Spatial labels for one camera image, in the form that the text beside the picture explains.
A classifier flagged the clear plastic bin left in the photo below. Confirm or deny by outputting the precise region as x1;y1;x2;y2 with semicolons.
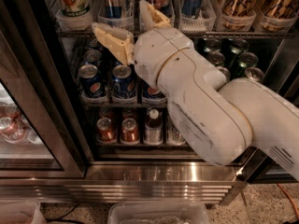
0;201;47;224

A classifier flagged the orange can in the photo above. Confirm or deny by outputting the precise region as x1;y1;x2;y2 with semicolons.
121;118;139;143
96;118;116;143

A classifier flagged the left water bottle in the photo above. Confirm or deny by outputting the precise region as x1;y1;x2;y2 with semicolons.
166;117;186;146

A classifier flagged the clear plastic bin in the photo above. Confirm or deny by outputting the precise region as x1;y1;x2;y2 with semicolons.
107;201;210;224
0;201;47;224

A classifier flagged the front left orange can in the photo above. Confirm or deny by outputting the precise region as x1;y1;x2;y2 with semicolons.
96;118;116;143

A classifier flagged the front right pepsi can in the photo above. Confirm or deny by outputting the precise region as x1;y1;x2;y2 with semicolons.
142;82;164;99

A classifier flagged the clear plastic bin centre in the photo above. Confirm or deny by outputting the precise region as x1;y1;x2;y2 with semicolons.
107;201;210;224

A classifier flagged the steel fridge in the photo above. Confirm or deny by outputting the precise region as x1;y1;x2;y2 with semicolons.
0;0;297;204

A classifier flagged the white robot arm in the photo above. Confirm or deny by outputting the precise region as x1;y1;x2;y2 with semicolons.
92;1;299;180

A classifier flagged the black cable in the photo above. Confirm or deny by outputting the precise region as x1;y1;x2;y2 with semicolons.
45;202;85;224

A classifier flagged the front left pepsi can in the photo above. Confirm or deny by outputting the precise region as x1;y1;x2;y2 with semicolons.
78;64;106;98

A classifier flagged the front middle green can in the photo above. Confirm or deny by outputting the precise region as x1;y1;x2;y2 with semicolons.
216;66;231;82

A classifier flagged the glass fridge door left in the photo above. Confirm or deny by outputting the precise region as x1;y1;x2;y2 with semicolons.
0;1;85;179

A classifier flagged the top wire shelf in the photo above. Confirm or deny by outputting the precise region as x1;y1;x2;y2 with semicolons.
57;30;299;39

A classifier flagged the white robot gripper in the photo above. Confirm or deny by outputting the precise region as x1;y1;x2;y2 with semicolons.
92;0;194;88

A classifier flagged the gold brown can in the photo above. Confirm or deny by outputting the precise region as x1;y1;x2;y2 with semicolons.
222;0;257;18
262;0;299;19

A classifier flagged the gold brown can left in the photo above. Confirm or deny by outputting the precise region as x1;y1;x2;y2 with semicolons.
222;0;257;18

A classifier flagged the orange cable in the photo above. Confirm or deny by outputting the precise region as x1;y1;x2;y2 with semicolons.
276;183;299;221

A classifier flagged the front right green can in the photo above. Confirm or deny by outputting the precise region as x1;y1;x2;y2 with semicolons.
244;66;264;82

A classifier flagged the gold brown can right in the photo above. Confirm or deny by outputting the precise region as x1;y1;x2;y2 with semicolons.
262;0;299;19

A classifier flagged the dark drink bottle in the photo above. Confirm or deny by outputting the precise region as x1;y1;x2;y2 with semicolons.
144;109;163;146

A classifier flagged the front middle pepsi can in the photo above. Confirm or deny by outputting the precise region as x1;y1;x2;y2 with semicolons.
112;64;136;99

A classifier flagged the front right orange can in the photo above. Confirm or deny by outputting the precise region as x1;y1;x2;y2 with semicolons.
121;118;139;143

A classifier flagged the pepsi can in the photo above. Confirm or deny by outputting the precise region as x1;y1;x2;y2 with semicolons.
142;82;164;99
78;64;106;98
112;64;136;99

